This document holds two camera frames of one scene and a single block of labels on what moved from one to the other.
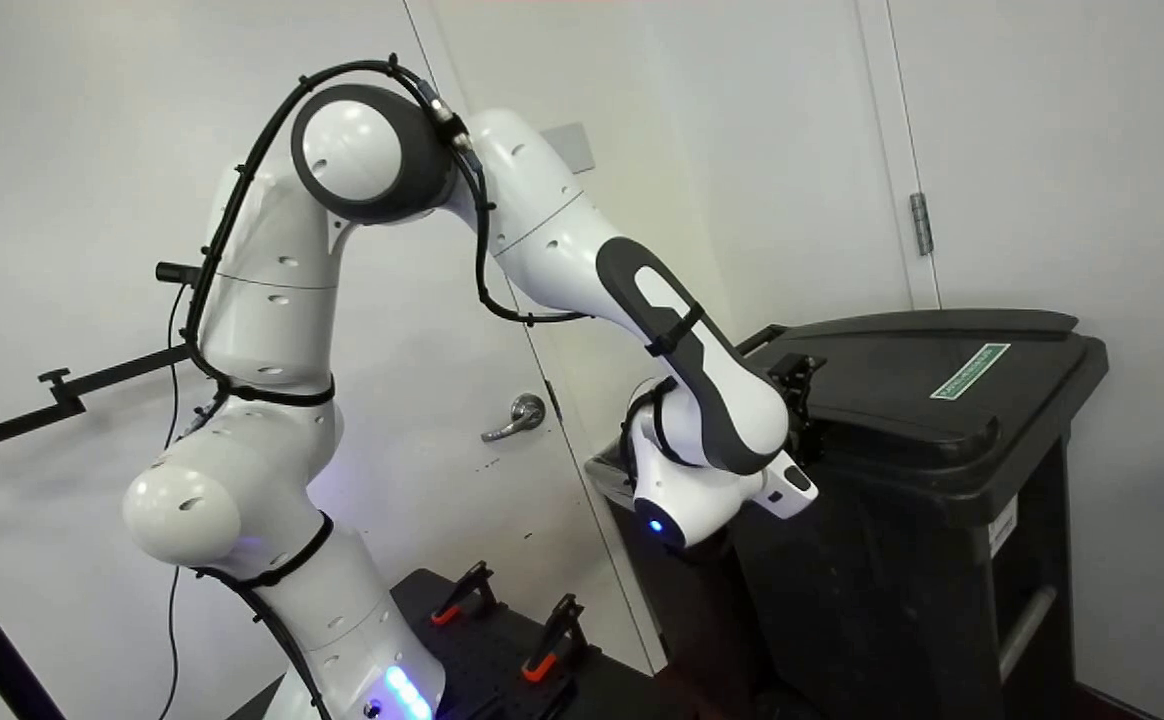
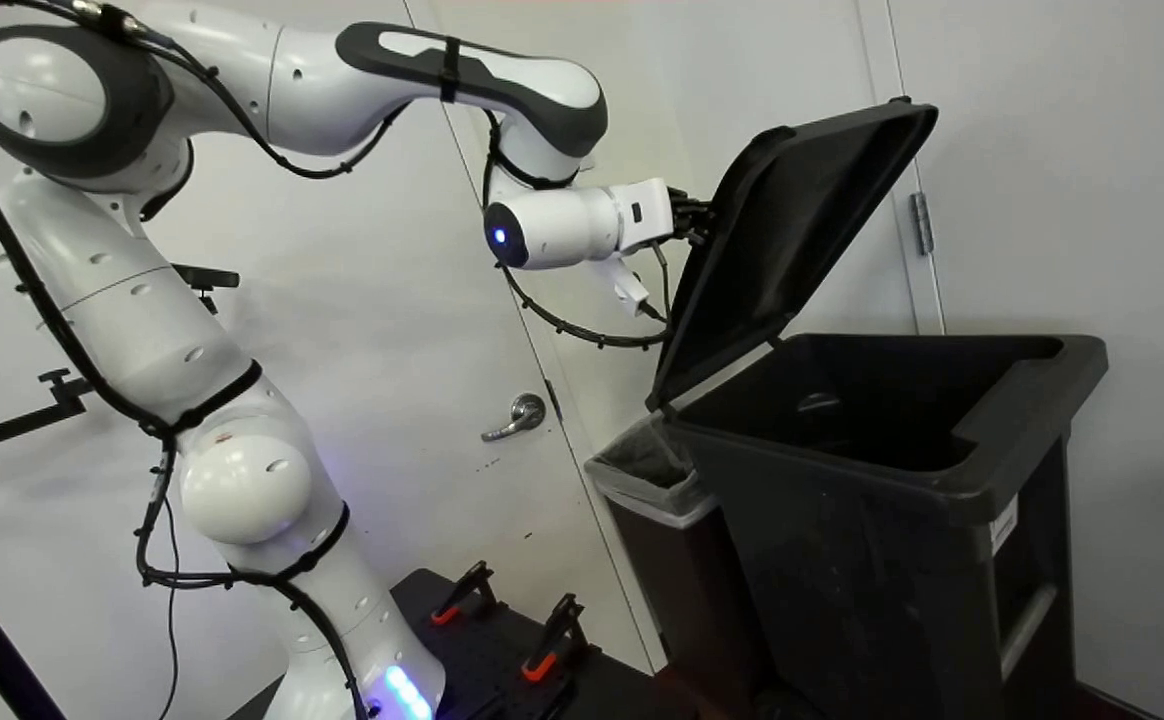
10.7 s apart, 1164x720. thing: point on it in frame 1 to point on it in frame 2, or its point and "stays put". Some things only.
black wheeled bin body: [913, 611] stays put
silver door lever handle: [525, 412] stays put
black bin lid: [951, 386] to [778, 217]
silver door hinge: [923, 221] stays put
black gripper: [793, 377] to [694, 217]
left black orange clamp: [471, 603] stays put
